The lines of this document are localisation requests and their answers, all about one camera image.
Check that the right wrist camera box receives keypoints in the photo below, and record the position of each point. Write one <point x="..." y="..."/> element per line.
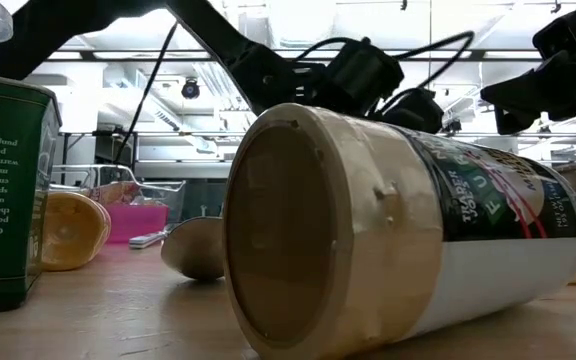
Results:
<point x="568" y="27"/>

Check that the small clear plastic container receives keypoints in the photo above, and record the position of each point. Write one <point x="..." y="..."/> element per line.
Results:
<point x="168" y="192"/>

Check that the dark label gold spice jar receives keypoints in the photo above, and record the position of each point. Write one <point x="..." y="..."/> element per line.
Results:
<point x="195" y="250"/>

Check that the pink plastic bowl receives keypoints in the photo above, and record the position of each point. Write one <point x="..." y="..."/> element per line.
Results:
<point x="135" y="222"/>

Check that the black ceiling spotlight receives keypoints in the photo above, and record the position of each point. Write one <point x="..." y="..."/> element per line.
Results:
<point x="453" y="127"/>
<point x="190" y="90"/>

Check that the overhead light bar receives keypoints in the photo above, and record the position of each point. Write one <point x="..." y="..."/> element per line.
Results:
<point x="478" y="54"/>

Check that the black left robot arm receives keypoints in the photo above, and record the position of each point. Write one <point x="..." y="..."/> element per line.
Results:
<point x="208" y="30"/>

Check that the green pepper tin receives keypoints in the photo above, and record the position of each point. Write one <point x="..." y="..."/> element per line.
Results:
<point x="3" y="200"/>

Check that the furikake glass jar dark label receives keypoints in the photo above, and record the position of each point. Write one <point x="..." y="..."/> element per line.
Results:
<point x="393" y="225"/>

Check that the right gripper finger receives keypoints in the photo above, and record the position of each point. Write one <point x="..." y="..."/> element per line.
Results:
<point x="528" y="90"/>
<point x="513" y="122"/>

